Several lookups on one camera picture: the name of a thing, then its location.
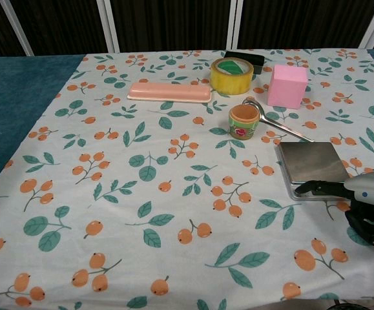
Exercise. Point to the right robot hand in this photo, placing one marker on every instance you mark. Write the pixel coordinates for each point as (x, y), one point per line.
(370, 189)

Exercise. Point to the small painted wooden cup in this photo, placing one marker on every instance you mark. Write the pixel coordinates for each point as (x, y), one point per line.
(241, 129)

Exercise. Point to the small digital scale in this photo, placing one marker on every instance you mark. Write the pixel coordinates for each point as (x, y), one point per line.
(312, 161)

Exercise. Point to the metal spoon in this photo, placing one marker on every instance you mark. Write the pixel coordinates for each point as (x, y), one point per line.
(286, 129)

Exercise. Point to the pink cube block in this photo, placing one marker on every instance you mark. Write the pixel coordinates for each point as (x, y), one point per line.
(286, 87)

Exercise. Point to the black rectangular box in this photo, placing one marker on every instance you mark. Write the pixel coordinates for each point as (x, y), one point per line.
(256, 59)

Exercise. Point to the yellow packing tape roll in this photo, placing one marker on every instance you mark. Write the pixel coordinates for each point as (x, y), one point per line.
(228, 84)

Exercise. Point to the pink pencil case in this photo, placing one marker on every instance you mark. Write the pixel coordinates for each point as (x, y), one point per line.
(167, 92)

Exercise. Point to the floral fruit print tablecloth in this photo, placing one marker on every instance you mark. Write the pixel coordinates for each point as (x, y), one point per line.
(141, 193)

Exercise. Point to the black partition screen white frame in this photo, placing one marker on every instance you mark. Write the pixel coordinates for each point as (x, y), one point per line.
(173, 22)

